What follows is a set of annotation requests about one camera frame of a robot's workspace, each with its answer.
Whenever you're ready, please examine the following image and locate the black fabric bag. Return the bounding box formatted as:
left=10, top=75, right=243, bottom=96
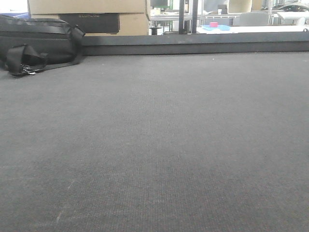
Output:
left=0, top=15, right=85, bottom=77

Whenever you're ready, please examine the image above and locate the black vertical pole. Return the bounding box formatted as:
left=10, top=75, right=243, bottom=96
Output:
left=178, top=0, right=185, bottom=34

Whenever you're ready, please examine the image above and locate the light blue tray far table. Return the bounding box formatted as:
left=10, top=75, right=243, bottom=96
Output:
left=202, top=24, right=231, bottom=31

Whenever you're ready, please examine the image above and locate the upper cardboard box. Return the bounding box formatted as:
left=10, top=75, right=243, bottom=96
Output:
left=28, top=0, right=150, bottom=15

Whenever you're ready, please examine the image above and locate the dark platform edge rail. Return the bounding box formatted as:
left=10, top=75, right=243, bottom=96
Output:
left=82, top=31, right=309, bottom=56

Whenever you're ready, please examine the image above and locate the white far table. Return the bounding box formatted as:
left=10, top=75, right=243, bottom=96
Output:
left=197, top=25, right=309, bottom=34

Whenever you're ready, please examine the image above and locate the pink block far table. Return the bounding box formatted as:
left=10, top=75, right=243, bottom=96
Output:
left=209, top=22, right=218, bottom=28

